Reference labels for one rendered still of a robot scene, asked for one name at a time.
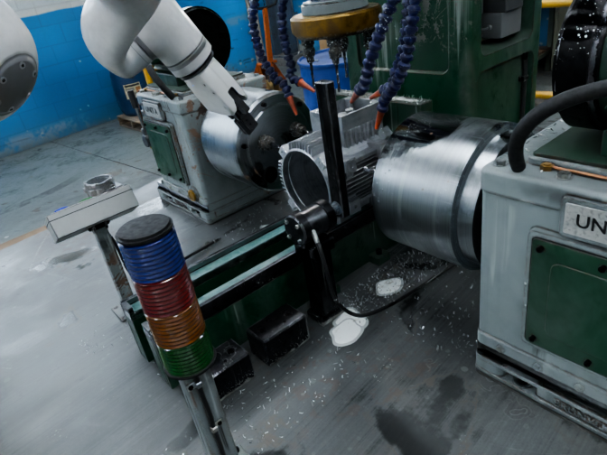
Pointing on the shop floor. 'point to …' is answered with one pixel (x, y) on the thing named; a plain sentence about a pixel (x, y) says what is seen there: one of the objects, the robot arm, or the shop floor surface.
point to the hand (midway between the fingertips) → (246, 122)
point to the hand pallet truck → (268, 51)
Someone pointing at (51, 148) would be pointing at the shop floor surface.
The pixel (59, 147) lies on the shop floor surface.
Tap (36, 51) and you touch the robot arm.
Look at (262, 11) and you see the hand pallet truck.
